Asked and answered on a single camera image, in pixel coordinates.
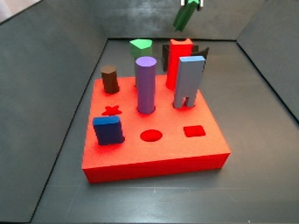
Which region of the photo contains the purple cylinder peg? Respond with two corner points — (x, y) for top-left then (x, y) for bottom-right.
(135, 56), (156, 114)

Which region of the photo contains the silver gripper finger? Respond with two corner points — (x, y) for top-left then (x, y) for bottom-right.
(196, 0), (204, 11)
(181, 0), (189, 6)

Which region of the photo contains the red peg board base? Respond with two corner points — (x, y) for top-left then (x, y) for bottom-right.
(81, 75), (229, 183)

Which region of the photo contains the red notched block peg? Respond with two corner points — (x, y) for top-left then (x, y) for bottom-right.
(165, 38), (192, 90)

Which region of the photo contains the brown hexagonal peg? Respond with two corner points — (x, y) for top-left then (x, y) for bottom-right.
(100, 65), (119, 95)

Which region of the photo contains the green star-shaped bar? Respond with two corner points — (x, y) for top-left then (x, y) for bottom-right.
(172, 0), (199, 32)

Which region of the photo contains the green pentagon peg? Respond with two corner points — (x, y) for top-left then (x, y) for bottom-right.
(129, 38), (153, 59)

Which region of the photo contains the light blue arch peg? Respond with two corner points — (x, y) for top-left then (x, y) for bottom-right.
(172, 56), (205, 109)

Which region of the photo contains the dark blue rounded peg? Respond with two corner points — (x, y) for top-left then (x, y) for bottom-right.
(92, 115), (125, 145)

